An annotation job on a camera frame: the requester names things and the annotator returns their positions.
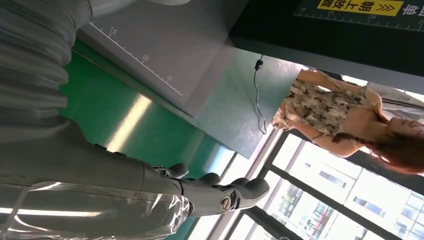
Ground person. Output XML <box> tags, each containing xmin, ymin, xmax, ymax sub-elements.
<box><xmin>271</xmin><ymin>68</ymin><xmax>424</xmax><ymax>175</ymax></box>

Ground black window frame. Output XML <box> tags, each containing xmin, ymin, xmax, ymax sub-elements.
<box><xmin>225</xmin><ymin>129</ymin><xmax>424</xmax><ymax>240</ymax></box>

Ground thin black table cable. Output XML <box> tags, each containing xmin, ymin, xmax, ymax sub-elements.
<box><xmin>253</xmin><ymin>54</ymin><xmax>269</xmax><ymax>135</ymax></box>

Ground black scanner platform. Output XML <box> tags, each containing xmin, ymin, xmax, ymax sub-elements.
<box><xmin>76</xmin><ymin>0</ymin><xmax>249</xmax><ymax>117</ymax></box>

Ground green conveyor belt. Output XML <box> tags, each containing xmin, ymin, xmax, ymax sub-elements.
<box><xmin>59</xmin><ymin>39</ymin><xmax>282</xmax><ymax>240</ymax></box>

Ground black scanner column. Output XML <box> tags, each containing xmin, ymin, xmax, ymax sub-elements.
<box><xmin>228</xmin><ymin>0</ymin><xmax>424</xmax><ymax>95</ymax></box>

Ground black and yellow column label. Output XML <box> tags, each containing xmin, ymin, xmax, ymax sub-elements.
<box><xmin>293</xmin><ymin>0</ymin><xmax>424</xmax><ymax>33</ymax></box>

